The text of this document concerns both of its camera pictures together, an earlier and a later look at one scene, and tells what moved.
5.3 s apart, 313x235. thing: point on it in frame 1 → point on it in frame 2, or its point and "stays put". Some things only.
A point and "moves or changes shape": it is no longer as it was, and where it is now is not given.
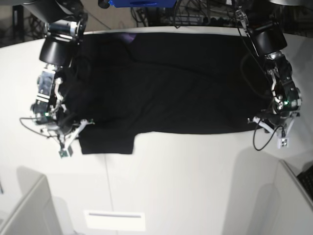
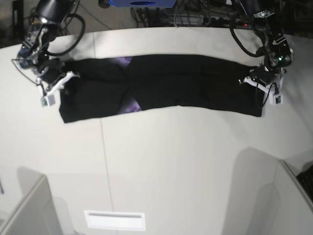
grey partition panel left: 36,215 stays put
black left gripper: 65,124 → 55,68
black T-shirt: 118,84 moves or changes shape
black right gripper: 274,120 → 267,77
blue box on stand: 143,3 stays put
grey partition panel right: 294,206 stays put
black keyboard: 306,178 stays put
